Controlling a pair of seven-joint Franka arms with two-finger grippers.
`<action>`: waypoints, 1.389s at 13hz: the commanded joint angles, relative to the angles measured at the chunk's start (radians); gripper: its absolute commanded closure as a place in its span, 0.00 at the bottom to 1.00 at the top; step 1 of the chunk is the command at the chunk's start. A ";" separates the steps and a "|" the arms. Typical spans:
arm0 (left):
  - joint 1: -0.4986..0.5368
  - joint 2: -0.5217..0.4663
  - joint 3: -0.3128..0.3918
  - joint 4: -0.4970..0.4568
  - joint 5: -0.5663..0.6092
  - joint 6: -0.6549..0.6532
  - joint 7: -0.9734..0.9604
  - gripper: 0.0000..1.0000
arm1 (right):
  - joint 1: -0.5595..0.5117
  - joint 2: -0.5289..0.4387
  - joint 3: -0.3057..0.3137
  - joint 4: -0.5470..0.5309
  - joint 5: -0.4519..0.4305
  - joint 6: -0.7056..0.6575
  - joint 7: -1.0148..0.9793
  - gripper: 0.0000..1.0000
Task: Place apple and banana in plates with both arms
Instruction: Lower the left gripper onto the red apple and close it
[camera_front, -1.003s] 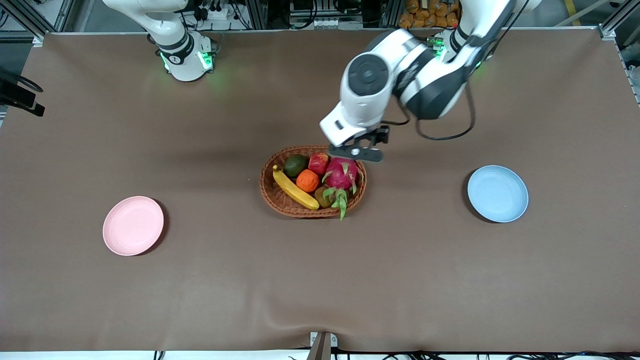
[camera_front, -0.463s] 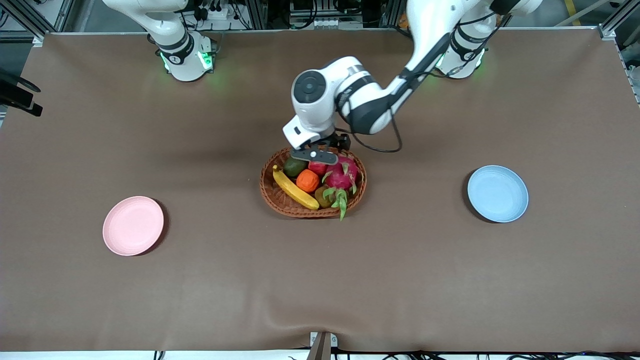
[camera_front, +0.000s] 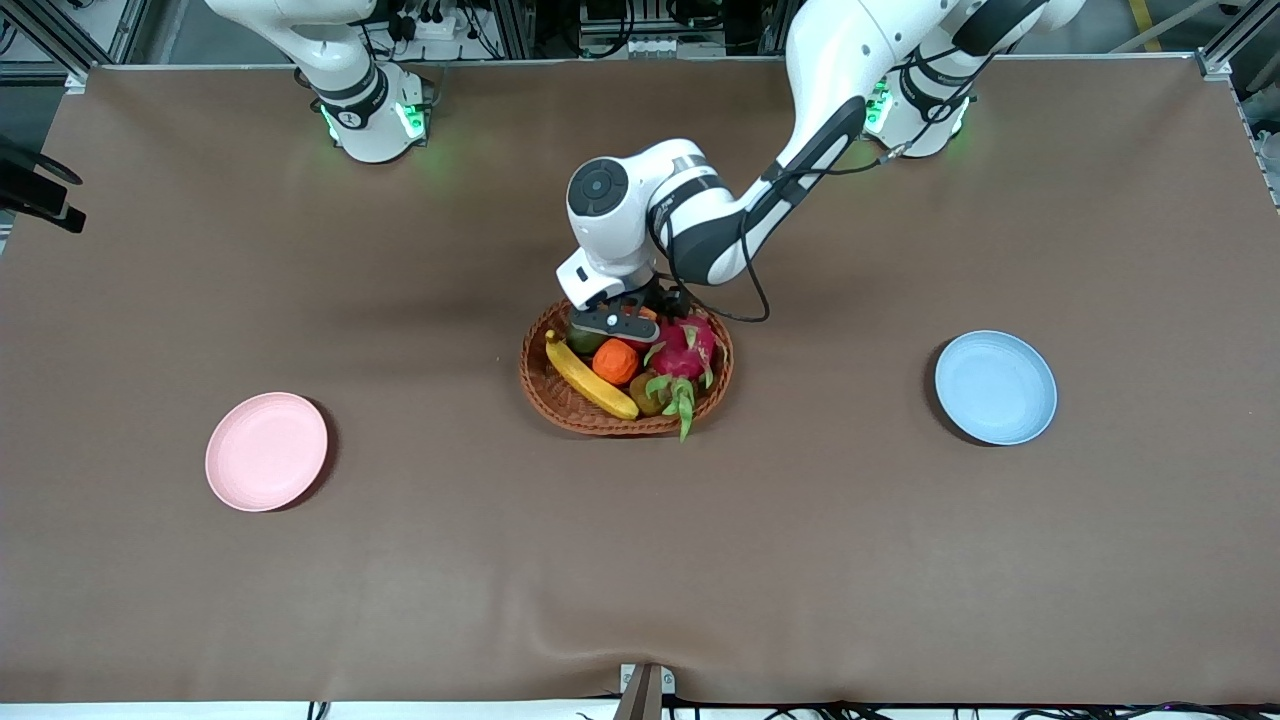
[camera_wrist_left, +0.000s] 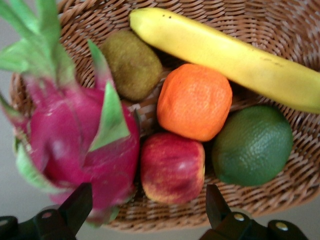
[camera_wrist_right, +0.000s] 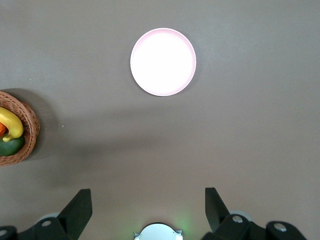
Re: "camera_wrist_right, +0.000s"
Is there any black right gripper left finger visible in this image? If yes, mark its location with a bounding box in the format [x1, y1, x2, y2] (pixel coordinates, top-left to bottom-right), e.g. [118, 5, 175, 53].
[0, 188, 93, 240]

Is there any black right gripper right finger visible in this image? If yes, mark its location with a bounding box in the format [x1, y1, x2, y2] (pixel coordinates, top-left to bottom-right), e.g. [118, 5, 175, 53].
[201, 187, 307, 240]

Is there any yellow banana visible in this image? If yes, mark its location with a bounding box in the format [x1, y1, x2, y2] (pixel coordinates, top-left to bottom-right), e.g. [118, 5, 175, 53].
[0, 106, 25, 142]

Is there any brown table cloth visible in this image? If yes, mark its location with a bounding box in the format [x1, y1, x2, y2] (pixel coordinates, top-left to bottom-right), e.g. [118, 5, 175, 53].
[0, 0, 320, 240]

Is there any green avocado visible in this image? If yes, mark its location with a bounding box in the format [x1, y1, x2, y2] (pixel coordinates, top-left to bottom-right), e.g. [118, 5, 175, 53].
[0, 134, 26, 157]

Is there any brown wicker basket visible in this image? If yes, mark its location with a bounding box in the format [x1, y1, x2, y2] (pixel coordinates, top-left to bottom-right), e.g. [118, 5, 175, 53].
[0, 90, 41, 167]

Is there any orange tangerine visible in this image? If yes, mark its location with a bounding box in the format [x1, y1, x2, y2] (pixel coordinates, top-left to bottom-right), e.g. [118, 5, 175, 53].
[0, 121, 10, 138]

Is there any pink round plate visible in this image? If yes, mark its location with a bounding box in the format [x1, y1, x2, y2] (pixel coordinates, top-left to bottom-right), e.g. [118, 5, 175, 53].
[129, 27, 197, 97]

